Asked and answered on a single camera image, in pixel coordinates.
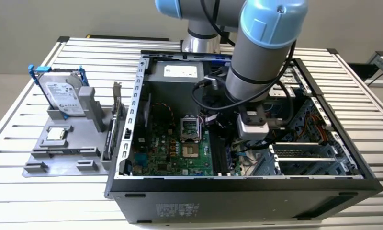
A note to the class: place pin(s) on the grey power supply unit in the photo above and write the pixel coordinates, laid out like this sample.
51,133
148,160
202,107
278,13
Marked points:
176,95

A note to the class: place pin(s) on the hard disk in blue carrier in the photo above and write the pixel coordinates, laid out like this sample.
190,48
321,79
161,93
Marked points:
61,93

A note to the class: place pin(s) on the grey parts rack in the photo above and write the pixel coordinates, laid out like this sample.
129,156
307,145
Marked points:
80,141

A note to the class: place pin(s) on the silver metal disk bay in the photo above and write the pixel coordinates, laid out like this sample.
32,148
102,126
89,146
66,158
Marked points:
275,92

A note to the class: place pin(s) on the CPU socket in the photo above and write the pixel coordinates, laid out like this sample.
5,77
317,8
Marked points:
190,150

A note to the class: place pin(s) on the silver CPU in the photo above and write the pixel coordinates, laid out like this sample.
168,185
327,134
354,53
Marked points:
57,134

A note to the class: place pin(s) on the black open PC case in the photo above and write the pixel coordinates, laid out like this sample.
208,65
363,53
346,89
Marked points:
210,203

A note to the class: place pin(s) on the black RAM slot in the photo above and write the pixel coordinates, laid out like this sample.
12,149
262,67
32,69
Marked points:
216,158
222,165

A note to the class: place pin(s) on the graphics card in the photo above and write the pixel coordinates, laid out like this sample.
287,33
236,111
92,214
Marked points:
109,143

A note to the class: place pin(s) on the green motherboard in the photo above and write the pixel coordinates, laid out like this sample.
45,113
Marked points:
194,164

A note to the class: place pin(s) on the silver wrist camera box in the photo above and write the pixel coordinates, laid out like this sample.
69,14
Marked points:
253,130

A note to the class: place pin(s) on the black block beside table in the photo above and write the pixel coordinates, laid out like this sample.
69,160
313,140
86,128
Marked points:
363,70

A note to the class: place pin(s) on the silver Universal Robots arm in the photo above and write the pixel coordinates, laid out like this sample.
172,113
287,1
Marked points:
258,60

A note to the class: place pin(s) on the silver metal drive cage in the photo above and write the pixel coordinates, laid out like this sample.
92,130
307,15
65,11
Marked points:
306,146

